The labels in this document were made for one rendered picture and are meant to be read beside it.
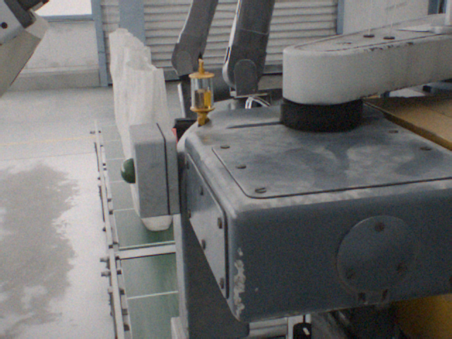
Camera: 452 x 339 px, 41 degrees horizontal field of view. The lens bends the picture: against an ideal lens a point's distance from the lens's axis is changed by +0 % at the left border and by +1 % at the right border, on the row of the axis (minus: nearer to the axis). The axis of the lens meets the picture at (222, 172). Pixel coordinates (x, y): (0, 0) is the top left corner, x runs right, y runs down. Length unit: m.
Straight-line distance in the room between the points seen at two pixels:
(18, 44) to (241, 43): 0.41
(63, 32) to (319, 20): 3.46
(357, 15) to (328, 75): 8.42
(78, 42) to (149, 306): 6.32
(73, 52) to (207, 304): 7.59
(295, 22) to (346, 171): 8.15
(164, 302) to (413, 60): 1.62
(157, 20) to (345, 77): 7.59
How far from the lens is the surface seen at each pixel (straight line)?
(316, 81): 0.63
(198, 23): 1.43
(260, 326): 0.80
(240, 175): 0.50
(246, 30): 0.96
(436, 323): 0.80
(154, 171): 0.65
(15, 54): 1.15
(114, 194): 3.19
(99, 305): 2.96
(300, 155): 0.55
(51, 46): 8.23
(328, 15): 8.81
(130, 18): 7.76
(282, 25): 8.59
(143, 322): 2.09
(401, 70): 0.70
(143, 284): 2.30
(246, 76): 0.95
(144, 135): 0.66
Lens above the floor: 1.50
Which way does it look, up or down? 19 degrees down
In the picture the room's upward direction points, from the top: 1 degrees counter-clockwise
